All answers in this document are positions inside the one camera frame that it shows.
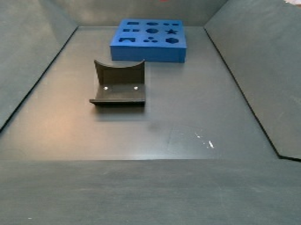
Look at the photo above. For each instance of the blue shape sorter block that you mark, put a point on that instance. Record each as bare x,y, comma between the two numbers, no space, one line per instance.
154,40

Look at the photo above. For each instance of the black curved holder bracket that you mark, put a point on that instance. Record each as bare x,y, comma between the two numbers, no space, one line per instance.
121,79

